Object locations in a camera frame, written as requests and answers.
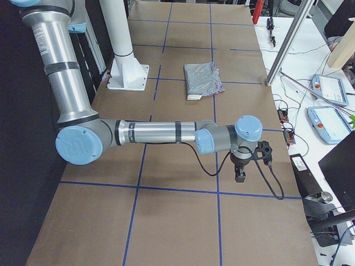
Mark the black tripod stick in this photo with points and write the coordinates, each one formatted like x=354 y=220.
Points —
x=270 y=24

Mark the near teach pendant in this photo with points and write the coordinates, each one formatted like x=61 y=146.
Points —
x=329 y=124

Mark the chrome metal rod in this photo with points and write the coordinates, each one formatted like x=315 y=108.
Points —
x=341 y=109

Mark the aluminium frame post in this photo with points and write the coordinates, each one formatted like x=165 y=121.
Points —
x=295 y=26

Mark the far orange connector hub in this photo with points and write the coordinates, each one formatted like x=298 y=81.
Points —
x=283 y=115

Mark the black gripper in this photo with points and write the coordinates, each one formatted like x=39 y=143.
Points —
x=238 y=162

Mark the black monitor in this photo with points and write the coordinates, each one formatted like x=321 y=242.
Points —
x=338 y=169

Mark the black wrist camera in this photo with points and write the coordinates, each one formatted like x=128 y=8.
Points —
x=263 y=152

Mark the orange connector hub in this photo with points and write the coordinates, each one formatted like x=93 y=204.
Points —
x=289 y=135
x=283 y=115

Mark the near orange connector hub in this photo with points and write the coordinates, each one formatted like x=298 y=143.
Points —
x=289 y=135

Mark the far teach pendant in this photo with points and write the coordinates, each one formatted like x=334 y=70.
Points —
x=331 y=88

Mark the blue white striped polo shirt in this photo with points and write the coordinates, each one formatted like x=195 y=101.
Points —
x=202 y=80

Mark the red cylinder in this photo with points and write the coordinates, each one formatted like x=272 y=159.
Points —
x=257 y=11

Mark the teach pendant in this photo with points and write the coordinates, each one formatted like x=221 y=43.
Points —
x=331 y=88
x=329 y=124

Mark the black box with label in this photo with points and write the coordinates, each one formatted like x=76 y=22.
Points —
x=306 y=182

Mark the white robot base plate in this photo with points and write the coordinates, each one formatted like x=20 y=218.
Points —
x=126 y=71

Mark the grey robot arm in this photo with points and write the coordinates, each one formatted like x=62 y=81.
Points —
x=29 y=112

